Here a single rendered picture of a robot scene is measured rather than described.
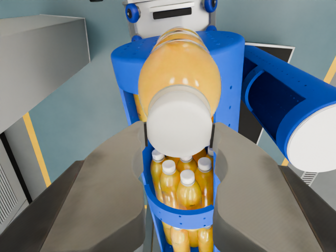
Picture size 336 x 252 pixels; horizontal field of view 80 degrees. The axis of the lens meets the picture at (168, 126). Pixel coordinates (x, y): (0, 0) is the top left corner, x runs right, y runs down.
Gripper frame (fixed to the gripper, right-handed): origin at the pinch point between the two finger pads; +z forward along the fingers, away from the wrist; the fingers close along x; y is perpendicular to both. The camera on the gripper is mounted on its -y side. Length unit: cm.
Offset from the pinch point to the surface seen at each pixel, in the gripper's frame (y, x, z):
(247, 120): 69, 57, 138
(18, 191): 150, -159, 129
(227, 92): 7.1, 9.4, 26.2
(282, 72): 16, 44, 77
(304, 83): 16, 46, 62
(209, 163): 31.5, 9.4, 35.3
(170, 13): -6.1, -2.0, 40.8
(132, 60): 1.0, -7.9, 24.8
